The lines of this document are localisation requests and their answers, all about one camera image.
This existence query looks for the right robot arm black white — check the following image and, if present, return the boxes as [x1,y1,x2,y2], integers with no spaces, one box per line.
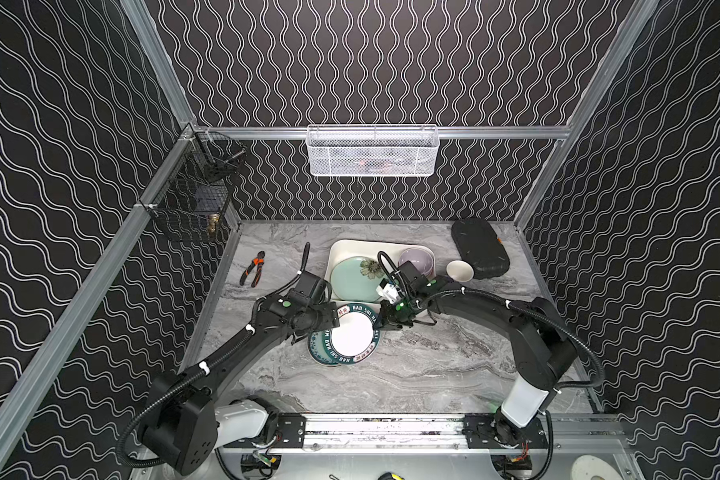
[374,251,605,447]

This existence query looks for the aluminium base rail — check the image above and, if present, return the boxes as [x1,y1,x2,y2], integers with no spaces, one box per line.
[137,411,628,454]

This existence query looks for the black zipper case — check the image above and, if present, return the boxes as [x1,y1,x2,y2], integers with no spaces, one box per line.
[451,218,510,280]

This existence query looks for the cream plastic bin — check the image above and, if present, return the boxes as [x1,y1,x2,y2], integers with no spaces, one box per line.
[324,239,434,313]

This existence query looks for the black wire basket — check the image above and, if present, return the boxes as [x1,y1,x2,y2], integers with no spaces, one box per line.
[148,133,248,244]

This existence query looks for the mint green flower plate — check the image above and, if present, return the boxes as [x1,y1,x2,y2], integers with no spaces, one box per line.
[330,256,386,303]

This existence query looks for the lavender bowl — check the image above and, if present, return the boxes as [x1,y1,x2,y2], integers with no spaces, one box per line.
[398,246,436,278]

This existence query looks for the white wire mesh basket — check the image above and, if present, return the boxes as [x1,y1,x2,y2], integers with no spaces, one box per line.
[305,124,440,177]

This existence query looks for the white plate green rim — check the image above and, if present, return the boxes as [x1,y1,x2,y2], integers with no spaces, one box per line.
[322,303,381,365]

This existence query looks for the small teal patterned plate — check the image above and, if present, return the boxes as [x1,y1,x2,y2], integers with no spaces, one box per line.
[308,332,338,367]

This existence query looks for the orange black pliers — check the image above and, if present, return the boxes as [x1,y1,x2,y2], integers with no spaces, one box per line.
[239,250,266,288]

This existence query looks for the lavender mug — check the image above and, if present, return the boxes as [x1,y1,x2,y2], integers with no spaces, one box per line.
[446,260,475,282]

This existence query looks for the white tape roll right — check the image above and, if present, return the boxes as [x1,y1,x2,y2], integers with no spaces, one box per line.
[570,455,623,480]

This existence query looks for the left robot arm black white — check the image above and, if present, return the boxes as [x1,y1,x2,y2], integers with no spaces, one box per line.
[115,268,339,475]

